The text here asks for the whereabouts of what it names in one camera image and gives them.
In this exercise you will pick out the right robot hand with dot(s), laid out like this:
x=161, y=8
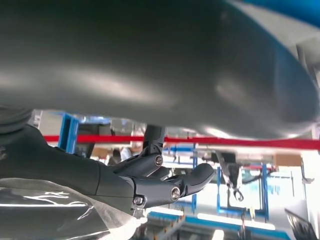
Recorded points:
x=62, y=172

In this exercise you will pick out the blue background shelving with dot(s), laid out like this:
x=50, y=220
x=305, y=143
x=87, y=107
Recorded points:
x=212, y=222

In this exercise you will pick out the red barrier belt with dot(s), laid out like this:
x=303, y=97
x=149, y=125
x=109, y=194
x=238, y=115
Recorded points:
x=225, y=141

